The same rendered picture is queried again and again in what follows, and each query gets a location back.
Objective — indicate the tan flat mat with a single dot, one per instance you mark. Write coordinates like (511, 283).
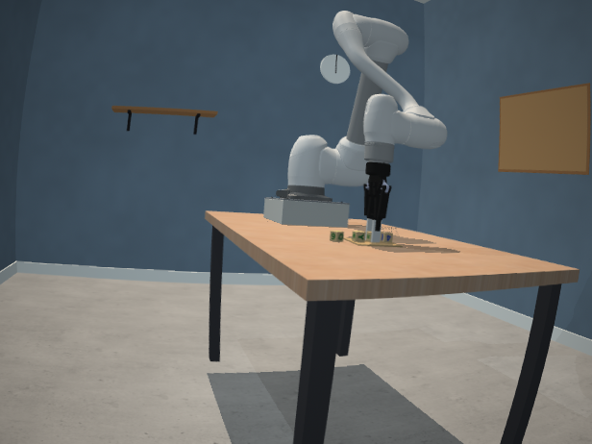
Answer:
(367, 243)

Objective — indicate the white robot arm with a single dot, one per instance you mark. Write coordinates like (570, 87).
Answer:
(313, 163)

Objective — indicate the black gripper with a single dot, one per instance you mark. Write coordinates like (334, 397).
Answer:
(377, 184)

